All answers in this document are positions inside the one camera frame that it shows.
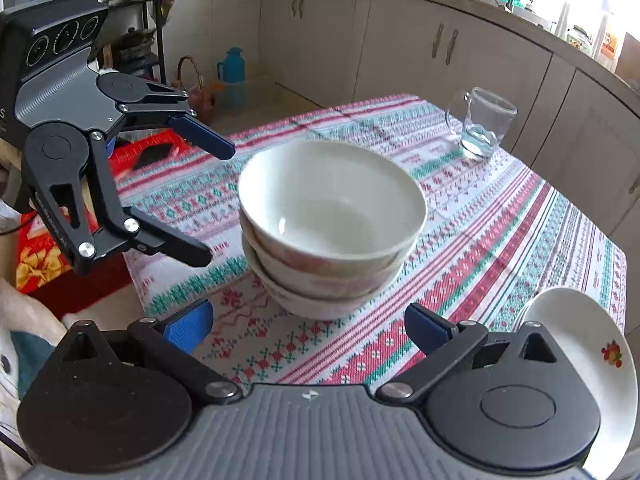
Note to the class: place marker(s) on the white teal garment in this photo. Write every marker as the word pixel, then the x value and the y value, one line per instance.
pixel 30 340

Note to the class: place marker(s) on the red gift box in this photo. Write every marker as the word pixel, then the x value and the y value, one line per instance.
pixel 40 265

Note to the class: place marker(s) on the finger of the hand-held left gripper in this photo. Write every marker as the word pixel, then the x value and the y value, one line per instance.
pixel 165 245
pixel 205 136

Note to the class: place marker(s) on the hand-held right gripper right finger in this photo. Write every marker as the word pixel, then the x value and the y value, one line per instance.
pixel 425 330

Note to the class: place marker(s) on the orange label plastic bottle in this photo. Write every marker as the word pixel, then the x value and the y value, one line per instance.
pixel 606 40

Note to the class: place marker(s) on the clear glass mug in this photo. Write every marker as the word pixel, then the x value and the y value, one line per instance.
pixel 482 125

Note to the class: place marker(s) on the blue thermos jug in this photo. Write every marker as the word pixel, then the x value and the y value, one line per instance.
pixel 231 80

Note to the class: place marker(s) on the black metal shelf rack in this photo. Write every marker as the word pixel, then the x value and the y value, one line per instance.
pixel 142 35

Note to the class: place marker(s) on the patterned red green tablecloth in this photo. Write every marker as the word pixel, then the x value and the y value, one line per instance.
pixel 475 240

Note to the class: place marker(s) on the wicker basket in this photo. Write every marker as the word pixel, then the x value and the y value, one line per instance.
pixel 192 95

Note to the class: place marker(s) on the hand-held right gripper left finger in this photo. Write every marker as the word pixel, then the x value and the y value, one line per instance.
pixel 190 327

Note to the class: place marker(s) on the glass jar with lid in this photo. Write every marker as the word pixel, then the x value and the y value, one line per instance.
pixel 580 37

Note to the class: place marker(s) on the red plastic stool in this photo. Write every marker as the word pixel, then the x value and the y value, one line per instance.
pixel 145 152

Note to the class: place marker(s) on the white fruit print plate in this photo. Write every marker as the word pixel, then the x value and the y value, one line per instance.
pixel 590 320

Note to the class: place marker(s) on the white pink floral bowl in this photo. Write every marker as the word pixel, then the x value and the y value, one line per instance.
pixel 310 277
pixel 325 200
pixel 320 307

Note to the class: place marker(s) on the cardboard box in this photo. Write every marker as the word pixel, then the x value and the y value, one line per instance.
pixel 630 57

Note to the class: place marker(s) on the stack of clear cups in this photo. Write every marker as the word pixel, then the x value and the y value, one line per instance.
pixel 562 17

